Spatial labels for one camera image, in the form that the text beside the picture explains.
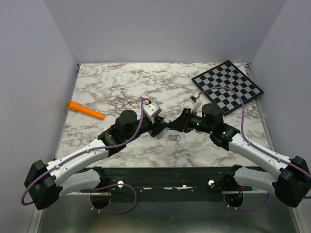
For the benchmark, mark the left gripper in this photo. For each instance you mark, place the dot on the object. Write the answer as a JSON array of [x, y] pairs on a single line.
[[157, 125]]

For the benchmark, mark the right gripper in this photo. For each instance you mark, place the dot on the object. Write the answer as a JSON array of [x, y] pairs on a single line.
[[182, 123]]

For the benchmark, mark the silver staple strips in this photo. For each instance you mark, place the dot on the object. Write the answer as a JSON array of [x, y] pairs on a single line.
[[173, 137]]

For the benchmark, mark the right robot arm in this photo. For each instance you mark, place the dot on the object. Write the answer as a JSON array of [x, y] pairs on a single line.
[[288, 178]]

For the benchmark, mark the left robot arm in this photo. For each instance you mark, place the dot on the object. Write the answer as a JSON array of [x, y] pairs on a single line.
[[46, 182]]

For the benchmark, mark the orange marker pen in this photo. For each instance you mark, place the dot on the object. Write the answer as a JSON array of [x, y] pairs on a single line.
[[79, 108]]

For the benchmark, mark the black grey checkerboard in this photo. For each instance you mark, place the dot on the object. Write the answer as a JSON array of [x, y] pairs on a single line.
[[222, 81]]

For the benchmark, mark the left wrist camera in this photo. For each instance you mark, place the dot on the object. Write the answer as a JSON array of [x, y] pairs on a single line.
[[151, 109]]

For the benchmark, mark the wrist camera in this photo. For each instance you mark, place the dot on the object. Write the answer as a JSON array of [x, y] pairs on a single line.
[[151, 109], [196, 103]]

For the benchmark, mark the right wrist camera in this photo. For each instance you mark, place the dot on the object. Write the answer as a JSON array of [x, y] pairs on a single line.
[[196, 103]]

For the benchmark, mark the aluminium rail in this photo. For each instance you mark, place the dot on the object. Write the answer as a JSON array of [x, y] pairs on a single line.
[[90, 180]]

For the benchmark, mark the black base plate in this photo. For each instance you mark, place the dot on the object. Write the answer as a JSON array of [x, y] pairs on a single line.
[[169, 184]]

